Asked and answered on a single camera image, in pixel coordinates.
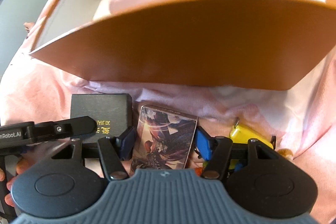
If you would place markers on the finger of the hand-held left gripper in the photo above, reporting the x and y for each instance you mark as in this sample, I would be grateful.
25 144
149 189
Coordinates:
65 129

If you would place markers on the person's left hand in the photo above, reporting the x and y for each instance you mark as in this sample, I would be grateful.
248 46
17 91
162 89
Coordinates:
19 167

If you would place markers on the pink printed duvet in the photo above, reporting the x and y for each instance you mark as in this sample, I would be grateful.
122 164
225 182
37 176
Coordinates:
47 87

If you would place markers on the person's foot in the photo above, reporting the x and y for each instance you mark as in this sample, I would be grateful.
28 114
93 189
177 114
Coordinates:
29 28

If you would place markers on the orange cardboard box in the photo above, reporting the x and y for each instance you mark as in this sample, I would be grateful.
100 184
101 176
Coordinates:
183 50

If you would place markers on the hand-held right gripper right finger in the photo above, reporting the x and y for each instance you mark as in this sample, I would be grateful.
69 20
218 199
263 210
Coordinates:
203 144

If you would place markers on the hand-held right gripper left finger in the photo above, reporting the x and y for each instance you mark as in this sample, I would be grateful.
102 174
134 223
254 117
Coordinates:
127 143

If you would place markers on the small black box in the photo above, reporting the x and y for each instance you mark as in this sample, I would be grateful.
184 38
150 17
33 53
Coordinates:
105 108

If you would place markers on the printed card box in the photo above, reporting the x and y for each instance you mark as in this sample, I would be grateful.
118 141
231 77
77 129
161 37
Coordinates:
164 137

